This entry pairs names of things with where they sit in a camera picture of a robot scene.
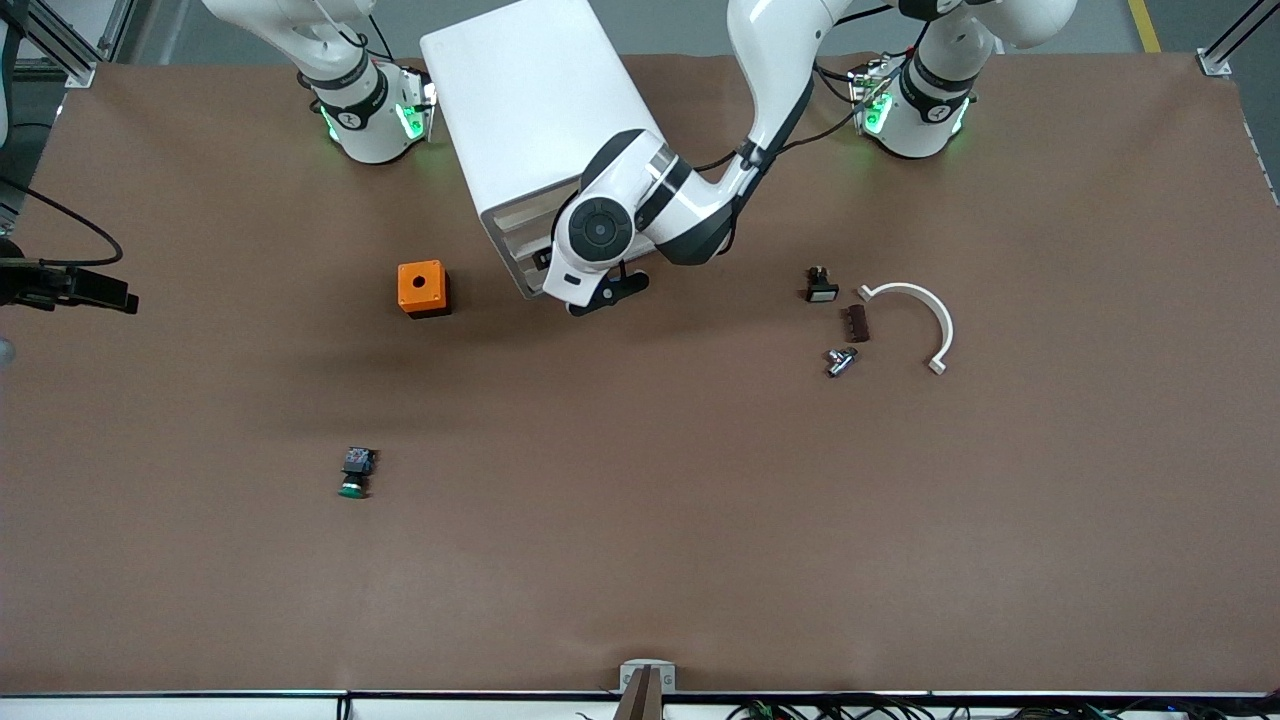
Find green mushroom push button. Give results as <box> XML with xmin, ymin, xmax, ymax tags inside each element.
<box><xmin>337</xmin><ymin>446</ymin><xmax>379</xmax><ymax>500</ymax></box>

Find brown table cover mat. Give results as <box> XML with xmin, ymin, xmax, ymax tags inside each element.
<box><xmin>0</xmin><ymin>50</ymin><xmax>1280</xmax><ymax>696</ymax></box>

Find white curved plastic arc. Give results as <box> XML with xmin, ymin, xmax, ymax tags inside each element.
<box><xmin>857</xmin><ymin>282</ymin><xmax>955</xmax><ymax>376</ymax></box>

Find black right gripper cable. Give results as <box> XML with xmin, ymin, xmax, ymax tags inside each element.
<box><xmin>0</xmin><ymin>175</ymin><xmax>125</xmax><ymax>267</ymax></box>

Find orange button enclosure box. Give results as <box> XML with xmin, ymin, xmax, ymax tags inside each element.
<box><xmin>397</xmin><ymin>260</ymin><xmax>453</xmax><ymax>319</ymax></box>

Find aluminium frame profile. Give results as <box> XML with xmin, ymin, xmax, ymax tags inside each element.
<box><xmin>1197</xmin><ymin>0</ymin><xmax>1280</xmax><ymax>79</ymax></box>
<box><xmin>0</xmin><ymin>0</ymin><xmax>131</xmax><ymax>89</ymax></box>

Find black arm base cables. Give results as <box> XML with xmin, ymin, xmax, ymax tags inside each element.
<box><xmin>812</xmin><ymin>55</ymin><xmax>866</xmax><ymax>106</ymax></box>

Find grey metal mounting bracket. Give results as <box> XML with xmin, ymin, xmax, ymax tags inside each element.
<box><xmin>618</xmin><ymin>658</ymin><xmax>678</xmax><ymax>696</ymax></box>

